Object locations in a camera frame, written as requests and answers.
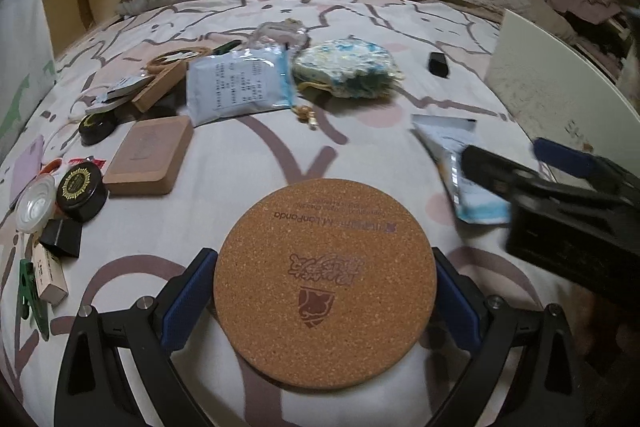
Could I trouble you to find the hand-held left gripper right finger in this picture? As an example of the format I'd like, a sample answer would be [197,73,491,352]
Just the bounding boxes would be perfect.
[430,247,583,427]

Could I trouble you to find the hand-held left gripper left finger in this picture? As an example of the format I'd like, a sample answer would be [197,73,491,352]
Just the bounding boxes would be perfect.
[54,248,219,427]

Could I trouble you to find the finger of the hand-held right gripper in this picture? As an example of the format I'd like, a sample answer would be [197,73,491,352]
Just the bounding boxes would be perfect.
[532,138,640,188]
[459,146,626,208]

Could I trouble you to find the small white-blue packet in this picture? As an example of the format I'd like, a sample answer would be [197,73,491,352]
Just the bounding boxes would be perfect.
[411,114,513,225]

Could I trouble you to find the white shoe box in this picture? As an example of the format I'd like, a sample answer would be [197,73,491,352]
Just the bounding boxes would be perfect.
[482,8,640,168]

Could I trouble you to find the round cork coaster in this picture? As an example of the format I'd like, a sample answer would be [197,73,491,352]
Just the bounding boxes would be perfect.
[212,179,438,390]

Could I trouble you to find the floral drawstring pouch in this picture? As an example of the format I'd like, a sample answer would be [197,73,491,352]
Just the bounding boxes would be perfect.
[291,38,405,100]

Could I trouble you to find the large white-blue packet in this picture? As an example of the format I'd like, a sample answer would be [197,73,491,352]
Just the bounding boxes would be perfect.
[186,48,297,128]

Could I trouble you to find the small black box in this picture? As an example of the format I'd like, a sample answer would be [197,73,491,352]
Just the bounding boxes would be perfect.
[427,52,451,79]

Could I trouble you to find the printed bedsheet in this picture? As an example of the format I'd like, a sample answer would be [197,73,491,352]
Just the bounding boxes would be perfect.
[0,0,640,427]

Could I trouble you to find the small beige cardboard box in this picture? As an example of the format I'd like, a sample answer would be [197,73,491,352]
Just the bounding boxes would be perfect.
[32,242,68,305]

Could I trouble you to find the black cube box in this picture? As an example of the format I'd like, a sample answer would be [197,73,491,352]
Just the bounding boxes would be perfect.
[39,217,83,260]

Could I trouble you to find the rectangular cork block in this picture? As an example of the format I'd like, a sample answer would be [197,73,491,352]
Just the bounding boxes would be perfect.
[102,116,195,196]

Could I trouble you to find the black round tin gold label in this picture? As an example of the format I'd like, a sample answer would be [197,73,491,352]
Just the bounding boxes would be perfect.
[55,162,108,223]

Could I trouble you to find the green clip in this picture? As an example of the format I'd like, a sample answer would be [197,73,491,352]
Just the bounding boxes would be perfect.
[15,258,51,342]

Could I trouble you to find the red wrapper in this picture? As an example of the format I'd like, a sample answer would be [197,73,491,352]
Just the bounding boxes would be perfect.
[45,155,106,174]

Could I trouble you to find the clear round plastic lid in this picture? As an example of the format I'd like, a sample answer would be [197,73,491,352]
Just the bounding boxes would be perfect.
[15,177,57,235]

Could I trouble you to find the gold charm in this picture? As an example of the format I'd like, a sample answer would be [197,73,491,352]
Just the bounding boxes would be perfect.
[297,105,319,131]

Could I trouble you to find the small black round tin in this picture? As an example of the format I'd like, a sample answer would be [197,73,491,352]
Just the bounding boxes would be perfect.
[78,113,118,146]

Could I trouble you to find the pink card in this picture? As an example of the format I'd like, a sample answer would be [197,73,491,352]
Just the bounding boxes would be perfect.
[10,134,45,202]

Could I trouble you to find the wooden block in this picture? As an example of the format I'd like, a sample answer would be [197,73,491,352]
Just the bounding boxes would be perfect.
[131,62,190,112]

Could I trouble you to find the small white-blue sachet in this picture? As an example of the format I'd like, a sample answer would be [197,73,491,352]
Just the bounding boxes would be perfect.
[97,76,146,102]

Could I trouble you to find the clear plastic bag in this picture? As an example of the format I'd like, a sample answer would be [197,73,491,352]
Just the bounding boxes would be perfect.
[245,21,312,54]

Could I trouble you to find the white shopping bag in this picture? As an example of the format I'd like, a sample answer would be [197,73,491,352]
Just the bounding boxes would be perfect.
[0,0,58,148]

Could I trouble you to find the white cable loop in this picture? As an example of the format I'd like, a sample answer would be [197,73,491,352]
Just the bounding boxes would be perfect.
[67,87,108,122]

